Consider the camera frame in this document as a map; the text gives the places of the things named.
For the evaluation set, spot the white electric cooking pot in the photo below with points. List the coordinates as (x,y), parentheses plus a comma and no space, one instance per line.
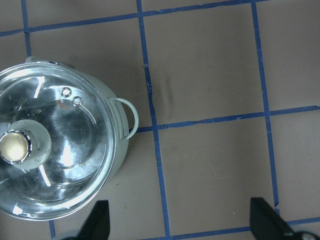
(117,120)

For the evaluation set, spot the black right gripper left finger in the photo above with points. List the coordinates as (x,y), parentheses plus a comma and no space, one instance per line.
(97,225)

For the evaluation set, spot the glass pot lid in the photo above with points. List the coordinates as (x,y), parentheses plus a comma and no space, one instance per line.
(62,140)

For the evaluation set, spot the brown paper table cover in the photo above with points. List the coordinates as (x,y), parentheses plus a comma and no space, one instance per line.
(228,96)

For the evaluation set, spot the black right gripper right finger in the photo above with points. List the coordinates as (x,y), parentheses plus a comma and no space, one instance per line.
(266,224)

